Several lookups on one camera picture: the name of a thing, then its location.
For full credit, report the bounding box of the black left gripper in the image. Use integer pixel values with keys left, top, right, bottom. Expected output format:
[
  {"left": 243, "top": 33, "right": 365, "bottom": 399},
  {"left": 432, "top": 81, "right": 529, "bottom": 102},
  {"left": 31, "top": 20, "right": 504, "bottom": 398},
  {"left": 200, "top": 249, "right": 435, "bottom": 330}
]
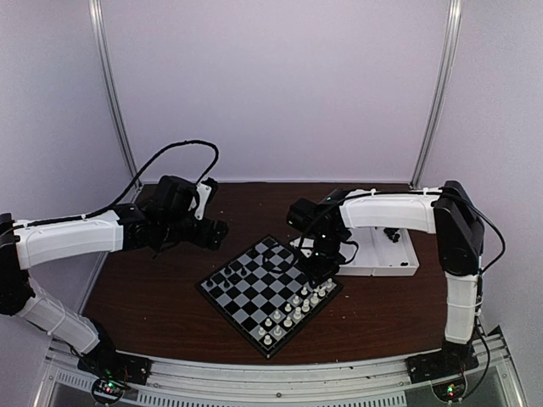
[{"left": 160, "top": 213, "right": 228, "bottom": 250}]

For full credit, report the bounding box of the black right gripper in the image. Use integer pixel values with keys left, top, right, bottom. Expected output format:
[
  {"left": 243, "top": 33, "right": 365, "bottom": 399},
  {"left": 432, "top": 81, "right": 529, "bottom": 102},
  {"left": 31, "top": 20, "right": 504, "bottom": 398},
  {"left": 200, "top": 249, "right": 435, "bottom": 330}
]
[{"left": 298, "top": 231, "right": 346, "bottom": 289}]

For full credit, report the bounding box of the white plastic divided tray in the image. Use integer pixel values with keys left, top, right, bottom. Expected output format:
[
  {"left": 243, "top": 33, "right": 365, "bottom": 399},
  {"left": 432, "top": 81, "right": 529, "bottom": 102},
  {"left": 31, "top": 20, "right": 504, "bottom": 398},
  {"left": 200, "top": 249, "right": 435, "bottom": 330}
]
[{"left": 338, "top": 227, "right": 419, "bottom": 276}]

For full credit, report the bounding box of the black white chessboard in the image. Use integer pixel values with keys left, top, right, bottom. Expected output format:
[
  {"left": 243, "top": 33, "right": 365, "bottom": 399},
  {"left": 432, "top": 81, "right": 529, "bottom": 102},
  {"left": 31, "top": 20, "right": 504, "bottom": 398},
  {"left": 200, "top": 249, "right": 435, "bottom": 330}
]
[{"left": 195, "top": 235, "right": 318, "bottom": 359}]

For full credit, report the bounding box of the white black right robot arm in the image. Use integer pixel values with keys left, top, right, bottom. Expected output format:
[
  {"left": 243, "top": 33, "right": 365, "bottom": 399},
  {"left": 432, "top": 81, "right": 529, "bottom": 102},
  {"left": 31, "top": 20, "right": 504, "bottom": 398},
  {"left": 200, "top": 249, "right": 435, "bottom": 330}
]
[{"left": 287, "top": 181, "right": 488, "bottom": 375}]

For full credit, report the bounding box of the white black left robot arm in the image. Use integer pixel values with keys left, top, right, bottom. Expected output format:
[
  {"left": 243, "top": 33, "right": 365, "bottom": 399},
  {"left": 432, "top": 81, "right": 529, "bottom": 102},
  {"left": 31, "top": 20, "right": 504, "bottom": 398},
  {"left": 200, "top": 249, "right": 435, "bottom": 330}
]
[{"left": 1, "top": 176, "right": 228, "bottom": 376}]

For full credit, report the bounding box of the pile of black chess pieces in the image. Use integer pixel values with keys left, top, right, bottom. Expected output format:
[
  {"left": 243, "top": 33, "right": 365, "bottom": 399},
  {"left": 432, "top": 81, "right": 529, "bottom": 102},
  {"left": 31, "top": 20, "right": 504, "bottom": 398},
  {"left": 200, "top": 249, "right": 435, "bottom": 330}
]
[{"left": 383, "top": 228, "right": 410, "bottom": 267}]

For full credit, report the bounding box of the white chess piece row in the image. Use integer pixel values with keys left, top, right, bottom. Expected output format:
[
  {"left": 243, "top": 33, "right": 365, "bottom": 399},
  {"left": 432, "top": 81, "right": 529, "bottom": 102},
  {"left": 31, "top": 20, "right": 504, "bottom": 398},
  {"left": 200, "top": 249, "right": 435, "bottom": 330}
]
[{"left": 249, "top": 278, "right": 343, "bottom": 358}]

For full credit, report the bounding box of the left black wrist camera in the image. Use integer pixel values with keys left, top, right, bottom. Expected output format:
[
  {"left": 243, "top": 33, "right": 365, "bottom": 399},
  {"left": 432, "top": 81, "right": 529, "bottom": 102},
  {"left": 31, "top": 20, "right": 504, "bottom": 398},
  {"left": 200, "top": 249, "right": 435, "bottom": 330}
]
[{"left": 202, "top": 177, "right": 218, "bottom": 200}]

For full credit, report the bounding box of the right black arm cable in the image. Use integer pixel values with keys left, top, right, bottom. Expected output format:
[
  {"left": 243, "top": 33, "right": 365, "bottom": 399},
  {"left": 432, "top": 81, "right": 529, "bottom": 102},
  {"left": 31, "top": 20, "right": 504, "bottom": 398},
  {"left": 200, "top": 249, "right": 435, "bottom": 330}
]
[{"left": 261, "top": 237, "right": 306, "bottom": 275}]

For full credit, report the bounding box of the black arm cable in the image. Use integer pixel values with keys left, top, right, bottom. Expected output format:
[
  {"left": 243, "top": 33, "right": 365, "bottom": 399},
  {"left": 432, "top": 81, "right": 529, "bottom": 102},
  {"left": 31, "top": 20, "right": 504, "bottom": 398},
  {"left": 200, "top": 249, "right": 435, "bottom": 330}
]
[
  {"left": 71, "top": 139, "right": 221, "bottom": 221},
  {"left": 261, "top": 237, "right": 306, "bottom": 275}
]

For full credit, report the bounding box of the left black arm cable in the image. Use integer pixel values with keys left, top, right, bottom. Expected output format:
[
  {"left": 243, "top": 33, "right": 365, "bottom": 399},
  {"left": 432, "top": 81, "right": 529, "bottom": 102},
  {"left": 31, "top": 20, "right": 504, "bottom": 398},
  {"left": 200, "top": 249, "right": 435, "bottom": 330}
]
[{"left": 71, "top": 139, "right": 221, "bottom": 221}]

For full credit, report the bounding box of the front aluminium rail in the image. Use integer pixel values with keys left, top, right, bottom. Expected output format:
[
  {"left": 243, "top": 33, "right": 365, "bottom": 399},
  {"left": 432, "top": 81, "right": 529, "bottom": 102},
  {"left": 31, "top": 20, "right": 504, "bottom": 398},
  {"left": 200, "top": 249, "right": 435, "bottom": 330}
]
[{"left": 37, "top": 330, "right": 517, "bottom": 407}]

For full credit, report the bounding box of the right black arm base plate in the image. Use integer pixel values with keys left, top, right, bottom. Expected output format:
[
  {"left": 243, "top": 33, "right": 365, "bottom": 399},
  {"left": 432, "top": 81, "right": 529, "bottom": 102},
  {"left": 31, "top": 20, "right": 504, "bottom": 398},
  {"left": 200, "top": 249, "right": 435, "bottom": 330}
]
[{"left": 406, "top": 339, "right": 479, "bottom": 383}]

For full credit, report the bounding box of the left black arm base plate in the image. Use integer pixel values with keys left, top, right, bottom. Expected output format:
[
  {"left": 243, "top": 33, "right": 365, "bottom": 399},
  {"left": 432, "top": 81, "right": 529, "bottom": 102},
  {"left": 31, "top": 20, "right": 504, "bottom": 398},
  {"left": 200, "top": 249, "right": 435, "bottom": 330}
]
[{"left": 77, "top": 340, "right": 152, "bottom": 385}]

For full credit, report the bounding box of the left aluminium frame post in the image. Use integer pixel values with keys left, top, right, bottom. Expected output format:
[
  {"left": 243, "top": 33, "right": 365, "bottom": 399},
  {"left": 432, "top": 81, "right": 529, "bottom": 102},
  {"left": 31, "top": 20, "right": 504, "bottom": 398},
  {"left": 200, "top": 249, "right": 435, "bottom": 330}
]
[{"left": 88, "top": 0, "right": 138, "bottom": 177}]

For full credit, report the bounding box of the aluminium frame post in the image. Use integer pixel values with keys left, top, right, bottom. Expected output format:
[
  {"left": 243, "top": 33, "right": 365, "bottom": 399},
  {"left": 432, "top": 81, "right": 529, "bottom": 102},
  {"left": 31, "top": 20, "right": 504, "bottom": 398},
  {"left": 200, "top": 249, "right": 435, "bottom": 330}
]
[
  {"left": 88, "top": 0, "right": 138, "bottom": 177},
  {"left": 410, "top": 0, "right": 463, "bottom": 188}
]

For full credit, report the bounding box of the right aluminium frame post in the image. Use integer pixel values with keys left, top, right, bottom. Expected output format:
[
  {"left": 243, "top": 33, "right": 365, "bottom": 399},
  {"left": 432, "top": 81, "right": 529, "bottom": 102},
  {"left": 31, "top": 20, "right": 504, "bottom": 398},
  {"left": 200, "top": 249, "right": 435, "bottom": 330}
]
[{"left": 410, "top": 0, "right": 463, "bottom": 188}]

